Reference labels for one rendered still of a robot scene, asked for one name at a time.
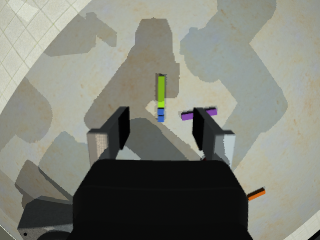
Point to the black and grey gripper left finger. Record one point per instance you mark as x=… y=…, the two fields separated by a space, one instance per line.
x=105 y=143

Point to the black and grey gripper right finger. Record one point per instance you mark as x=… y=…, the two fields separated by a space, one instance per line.
x=216 y=143

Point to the orange rod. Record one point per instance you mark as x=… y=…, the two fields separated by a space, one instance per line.
x=256 y=194

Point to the lime green rod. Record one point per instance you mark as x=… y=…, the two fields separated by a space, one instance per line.
x=161 y=85

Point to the purple rod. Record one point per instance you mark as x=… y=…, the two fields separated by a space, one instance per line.
x=189 y=115

